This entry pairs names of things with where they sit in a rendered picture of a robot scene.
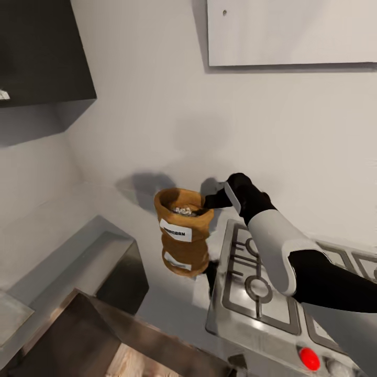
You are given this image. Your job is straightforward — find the popcorn bag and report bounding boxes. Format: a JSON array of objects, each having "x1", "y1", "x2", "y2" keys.
[{"x1": 153, "y1": 187, "x2": 215, "y2": 245}]

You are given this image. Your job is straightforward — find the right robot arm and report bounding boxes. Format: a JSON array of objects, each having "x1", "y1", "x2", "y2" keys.
[{"x1": 204, "y1": 173, "x2": 377, "y2": 377}]

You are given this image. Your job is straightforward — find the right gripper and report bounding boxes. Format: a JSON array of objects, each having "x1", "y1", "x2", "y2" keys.
[{"x1": 204, "y1": 191, "x2": 233, "y2": 209}]

